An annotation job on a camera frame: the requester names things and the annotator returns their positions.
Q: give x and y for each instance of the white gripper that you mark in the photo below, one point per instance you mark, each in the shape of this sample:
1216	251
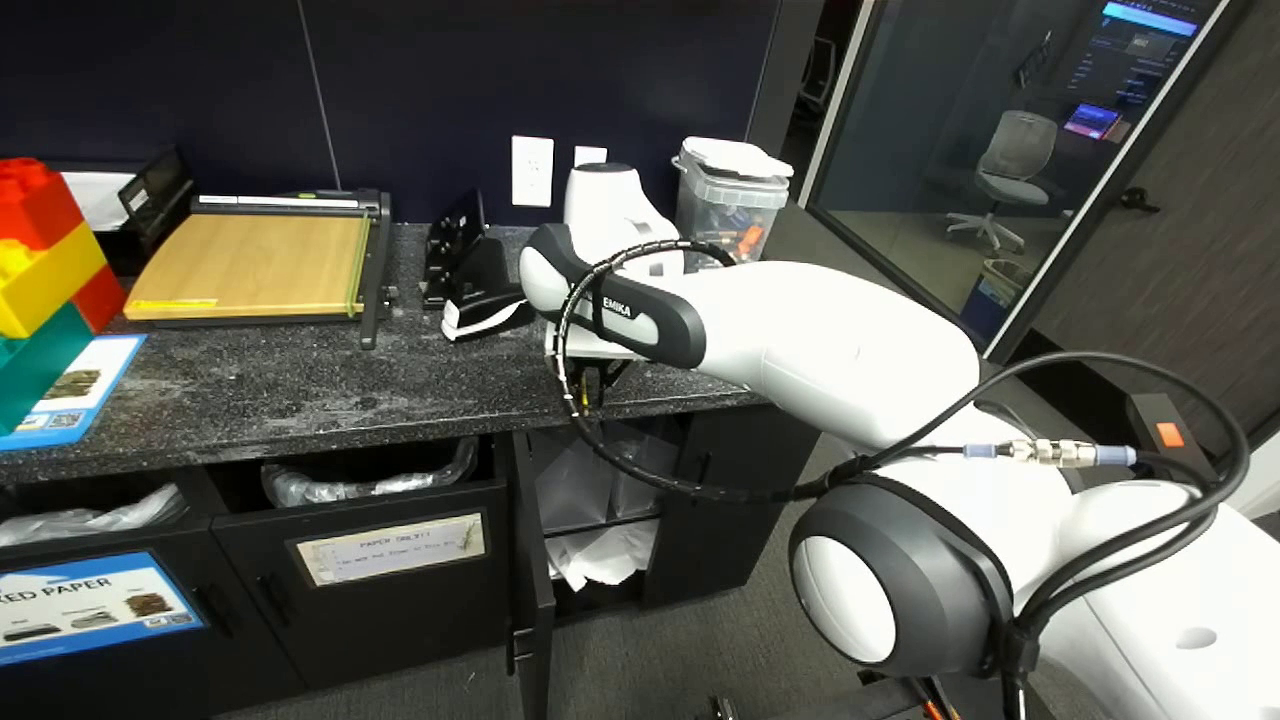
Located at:
585	346

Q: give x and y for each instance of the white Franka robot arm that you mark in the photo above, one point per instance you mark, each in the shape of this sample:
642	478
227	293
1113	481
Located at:
853	346

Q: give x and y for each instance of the crumpled white paper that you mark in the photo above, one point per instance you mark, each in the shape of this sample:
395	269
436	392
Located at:
593	520

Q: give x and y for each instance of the clear plastic marker container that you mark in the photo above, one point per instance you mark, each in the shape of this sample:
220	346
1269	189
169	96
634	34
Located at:
726	212

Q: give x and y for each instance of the black cabinet door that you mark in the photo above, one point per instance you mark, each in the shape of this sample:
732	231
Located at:
533	572

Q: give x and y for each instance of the white container lid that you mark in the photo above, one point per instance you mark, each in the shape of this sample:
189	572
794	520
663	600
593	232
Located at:
730	156

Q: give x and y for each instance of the black cabinet with granite top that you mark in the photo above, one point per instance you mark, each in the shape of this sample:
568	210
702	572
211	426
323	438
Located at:
333	384

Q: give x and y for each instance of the clear plastic bag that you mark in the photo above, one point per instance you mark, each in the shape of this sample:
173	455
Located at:
93	518
365	481

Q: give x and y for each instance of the white drawer label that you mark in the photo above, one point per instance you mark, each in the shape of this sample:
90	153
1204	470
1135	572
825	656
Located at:
388	551

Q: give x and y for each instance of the wooden paper cutter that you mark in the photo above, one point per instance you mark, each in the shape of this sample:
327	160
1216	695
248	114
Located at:
252	267

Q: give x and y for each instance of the white office chair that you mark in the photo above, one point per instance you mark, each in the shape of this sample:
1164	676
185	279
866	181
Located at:
1004	167

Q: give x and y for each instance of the black desk tray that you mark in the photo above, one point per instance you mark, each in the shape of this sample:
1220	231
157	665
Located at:
134	200

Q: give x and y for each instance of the blue printed sheet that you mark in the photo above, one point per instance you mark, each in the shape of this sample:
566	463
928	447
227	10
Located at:
73	392

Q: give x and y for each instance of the yellow plastic bin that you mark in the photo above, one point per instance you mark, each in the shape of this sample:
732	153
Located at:
47	287

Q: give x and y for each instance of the green plastic block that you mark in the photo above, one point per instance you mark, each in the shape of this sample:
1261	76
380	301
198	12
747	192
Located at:
33	373

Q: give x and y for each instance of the blue paper label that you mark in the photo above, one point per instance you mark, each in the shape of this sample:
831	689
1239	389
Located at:
87	610

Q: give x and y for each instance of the colourful toy block stack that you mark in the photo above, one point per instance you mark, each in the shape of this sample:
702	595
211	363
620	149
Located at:
33	200

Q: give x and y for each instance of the black box with orange button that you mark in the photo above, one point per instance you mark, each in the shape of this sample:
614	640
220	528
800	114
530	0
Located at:
1168	432

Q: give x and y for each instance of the lit computer monitor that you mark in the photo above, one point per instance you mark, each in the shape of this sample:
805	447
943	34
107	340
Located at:
1135	64

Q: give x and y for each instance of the white wall plate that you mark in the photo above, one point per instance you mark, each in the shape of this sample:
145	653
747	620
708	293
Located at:
533	171
590	153

